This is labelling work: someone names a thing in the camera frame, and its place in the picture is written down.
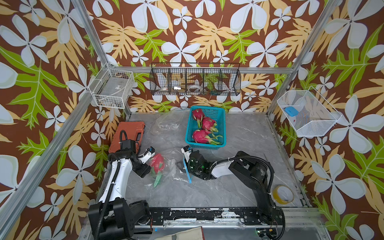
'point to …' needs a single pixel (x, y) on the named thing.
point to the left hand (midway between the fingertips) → (142, 164)
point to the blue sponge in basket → (291, 111)
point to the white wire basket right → (307, 113)
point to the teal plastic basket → (216, 113)
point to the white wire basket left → (112, 87)
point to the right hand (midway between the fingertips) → (176, 163)
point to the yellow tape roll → (283, 194)
